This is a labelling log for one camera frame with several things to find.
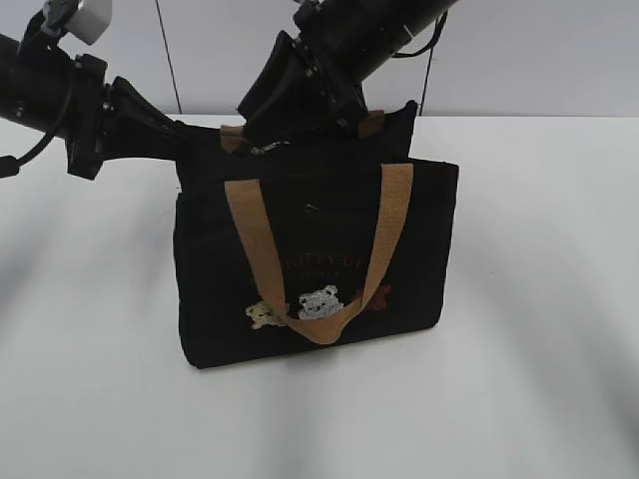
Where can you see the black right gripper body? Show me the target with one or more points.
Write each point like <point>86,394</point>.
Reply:
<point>301,91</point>

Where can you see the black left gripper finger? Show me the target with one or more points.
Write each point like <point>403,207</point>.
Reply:
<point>170,136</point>

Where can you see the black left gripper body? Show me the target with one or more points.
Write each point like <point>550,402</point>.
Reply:
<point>108,121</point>

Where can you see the silver zipper pull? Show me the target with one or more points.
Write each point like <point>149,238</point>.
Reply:
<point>263,150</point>

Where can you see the black tote bag brown handles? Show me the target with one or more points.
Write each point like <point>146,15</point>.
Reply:
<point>321,196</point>

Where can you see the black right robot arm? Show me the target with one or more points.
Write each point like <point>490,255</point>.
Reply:
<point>361,35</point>

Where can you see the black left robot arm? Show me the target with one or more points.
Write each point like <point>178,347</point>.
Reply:
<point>44,89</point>

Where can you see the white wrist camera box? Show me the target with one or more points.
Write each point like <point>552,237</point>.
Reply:
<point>87,20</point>

